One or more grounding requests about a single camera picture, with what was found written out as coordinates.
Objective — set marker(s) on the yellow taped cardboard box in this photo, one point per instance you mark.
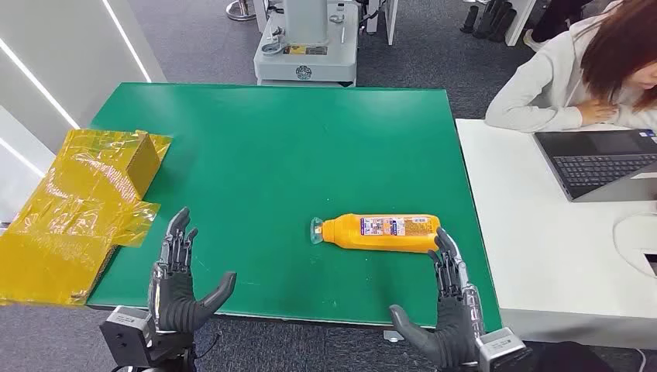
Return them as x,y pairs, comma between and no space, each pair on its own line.
72,226

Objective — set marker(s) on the white desk panel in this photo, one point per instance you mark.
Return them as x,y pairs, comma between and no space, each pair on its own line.
391,20

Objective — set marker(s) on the person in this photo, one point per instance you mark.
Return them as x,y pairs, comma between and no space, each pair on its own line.
544,77

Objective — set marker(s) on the person's leg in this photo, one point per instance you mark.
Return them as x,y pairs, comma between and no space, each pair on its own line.
552,18

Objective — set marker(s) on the white machine base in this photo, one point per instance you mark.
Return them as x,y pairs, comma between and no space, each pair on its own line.
308,56

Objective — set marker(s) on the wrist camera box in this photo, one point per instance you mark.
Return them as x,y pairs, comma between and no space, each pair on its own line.
123,334
505,351

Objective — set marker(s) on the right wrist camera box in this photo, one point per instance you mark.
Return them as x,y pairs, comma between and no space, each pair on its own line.
505,351

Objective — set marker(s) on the black stand legs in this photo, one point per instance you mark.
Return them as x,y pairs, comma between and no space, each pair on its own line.
487,23

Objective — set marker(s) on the grey laptop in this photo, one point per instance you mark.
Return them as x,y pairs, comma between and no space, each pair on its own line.
595,164

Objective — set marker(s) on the white round object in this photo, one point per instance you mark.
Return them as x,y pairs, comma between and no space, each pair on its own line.
634,241

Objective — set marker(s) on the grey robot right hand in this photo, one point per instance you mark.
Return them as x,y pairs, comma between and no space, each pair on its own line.
451,328

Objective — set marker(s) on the orange plastic bottle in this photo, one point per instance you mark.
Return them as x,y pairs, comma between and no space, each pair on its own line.
349,233

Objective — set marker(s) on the metal chair base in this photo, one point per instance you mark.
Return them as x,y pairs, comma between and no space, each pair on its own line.
240,11

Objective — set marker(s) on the person's hand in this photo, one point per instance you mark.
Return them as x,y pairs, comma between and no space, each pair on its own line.
595,112

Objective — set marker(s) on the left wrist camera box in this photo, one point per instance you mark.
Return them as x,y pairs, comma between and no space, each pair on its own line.
123,334

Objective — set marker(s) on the white table foot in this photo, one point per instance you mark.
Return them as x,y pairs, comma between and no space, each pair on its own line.
392,336

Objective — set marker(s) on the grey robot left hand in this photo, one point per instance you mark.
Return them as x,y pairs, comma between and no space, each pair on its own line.
174,303

